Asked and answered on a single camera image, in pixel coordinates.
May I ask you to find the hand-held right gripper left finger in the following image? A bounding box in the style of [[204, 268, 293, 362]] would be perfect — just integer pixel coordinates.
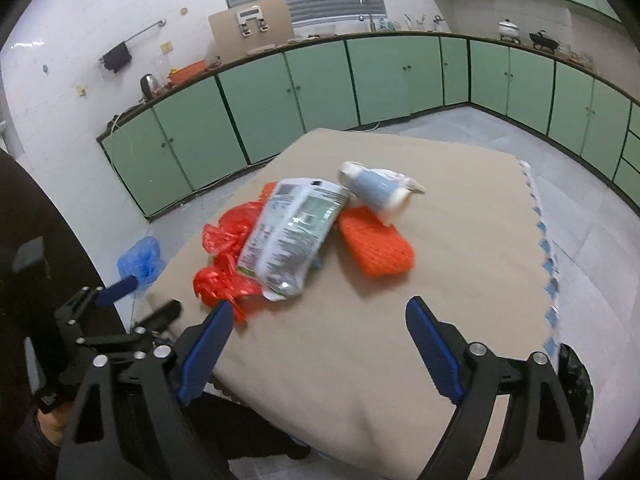
[[55, 301, 236, 480]]

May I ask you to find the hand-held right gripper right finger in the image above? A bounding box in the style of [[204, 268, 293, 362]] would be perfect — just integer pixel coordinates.
[[405, 296, 587, 480]]

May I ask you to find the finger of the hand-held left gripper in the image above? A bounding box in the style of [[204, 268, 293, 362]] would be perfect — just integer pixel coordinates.
[[75, 300, 182, 358], [54, 276, 139, 333]]

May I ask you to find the red plastic bag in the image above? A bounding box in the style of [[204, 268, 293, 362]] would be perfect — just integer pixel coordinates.
[[192, 201, 266, 323]]

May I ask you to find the orange knitted cloth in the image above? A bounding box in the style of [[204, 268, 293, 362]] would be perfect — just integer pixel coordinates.
[[337, 205, 416, 278]]

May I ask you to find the white orange wrapper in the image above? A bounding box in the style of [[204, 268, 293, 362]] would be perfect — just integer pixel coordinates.
[[236, 177, 351, 302]]

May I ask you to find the black lined trash bin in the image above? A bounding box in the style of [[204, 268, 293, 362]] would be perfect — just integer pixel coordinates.
[[557, 342, 596, 446]]

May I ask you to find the white and blue bottle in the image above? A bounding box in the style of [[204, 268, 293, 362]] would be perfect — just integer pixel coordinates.
[[336, 160, 427, 226]]

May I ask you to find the person's left hand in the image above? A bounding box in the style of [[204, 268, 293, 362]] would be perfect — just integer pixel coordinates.
[[35, 402, 76, 447]]

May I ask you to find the blue plastic bag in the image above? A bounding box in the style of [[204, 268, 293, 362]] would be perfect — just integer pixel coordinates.
[[117, 236, 166, 286]]

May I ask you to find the black chair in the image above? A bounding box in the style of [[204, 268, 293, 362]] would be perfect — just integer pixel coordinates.
[[197, 385, 313, 480]]

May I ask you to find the dark brown furniture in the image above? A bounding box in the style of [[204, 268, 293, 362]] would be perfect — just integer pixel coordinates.
[[0, 150, 123, 480]]

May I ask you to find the beige tablecloth with blue trim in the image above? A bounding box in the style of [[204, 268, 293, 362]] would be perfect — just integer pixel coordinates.
[[127, 129, 563, 466]]

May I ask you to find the green lower cabinet run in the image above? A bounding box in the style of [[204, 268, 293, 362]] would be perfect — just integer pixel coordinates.
[[96, 34, 472, 221]]

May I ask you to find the orange plastic tray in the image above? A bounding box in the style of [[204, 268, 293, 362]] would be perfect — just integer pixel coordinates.
[[166, 59, 208, 86]]

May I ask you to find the black hanging towel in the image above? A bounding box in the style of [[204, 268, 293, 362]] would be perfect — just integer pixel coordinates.
[[101, 43, 133, 73]]

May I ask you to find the green cabinet run with drawers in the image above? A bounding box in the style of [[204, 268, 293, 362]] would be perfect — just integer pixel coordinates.
[[467, 35, 640, 198]]

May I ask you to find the brown cardboard sheet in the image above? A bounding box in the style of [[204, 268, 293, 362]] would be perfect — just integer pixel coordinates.
[[207, 0, 296, 61]]

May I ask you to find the black wok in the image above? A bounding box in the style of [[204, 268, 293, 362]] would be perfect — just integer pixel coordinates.
[[529, 30, 561, 52]]

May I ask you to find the metal towel rail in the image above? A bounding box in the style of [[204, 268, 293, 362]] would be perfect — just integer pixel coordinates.
[[100, 18, 167, 63]]

